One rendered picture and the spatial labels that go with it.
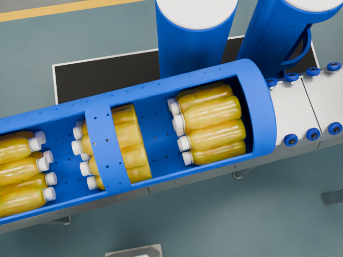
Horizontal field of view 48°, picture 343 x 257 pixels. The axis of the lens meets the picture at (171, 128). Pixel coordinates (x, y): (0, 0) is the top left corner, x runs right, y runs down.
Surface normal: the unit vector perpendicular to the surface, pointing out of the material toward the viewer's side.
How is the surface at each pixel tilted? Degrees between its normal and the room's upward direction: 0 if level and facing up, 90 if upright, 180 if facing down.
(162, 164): 36
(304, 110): 0
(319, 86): 0
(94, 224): 0
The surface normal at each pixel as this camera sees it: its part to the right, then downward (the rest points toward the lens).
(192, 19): 0.00, -0.25
